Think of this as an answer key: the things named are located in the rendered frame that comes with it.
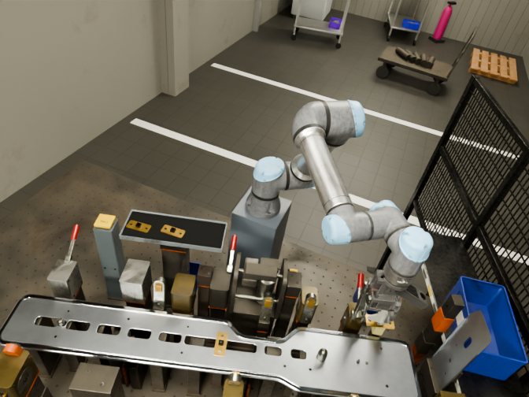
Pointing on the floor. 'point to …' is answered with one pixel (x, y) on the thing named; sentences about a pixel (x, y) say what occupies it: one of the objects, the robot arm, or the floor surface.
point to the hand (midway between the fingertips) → (381, 318)
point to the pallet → (493, 66)
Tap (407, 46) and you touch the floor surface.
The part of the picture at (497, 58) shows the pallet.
